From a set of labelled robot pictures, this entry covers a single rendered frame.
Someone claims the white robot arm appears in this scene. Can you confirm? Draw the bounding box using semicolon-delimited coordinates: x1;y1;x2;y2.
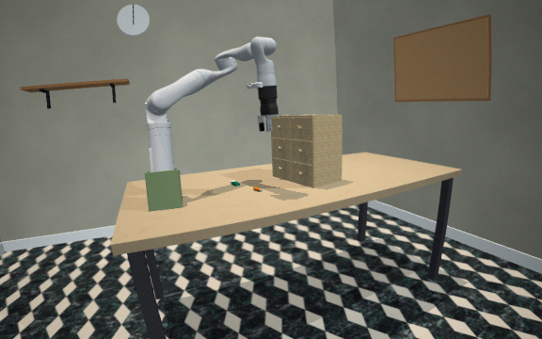
146;37;277;172

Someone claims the small wooden chest of drawers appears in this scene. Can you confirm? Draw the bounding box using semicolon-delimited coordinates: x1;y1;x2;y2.
272;115;343;188

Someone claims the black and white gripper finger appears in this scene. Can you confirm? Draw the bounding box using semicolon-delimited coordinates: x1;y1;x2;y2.
266;114;277;132
257;115;265;132

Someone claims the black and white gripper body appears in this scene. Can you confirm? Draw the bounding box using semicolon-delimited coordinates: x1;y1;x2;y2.
247;73;279;115

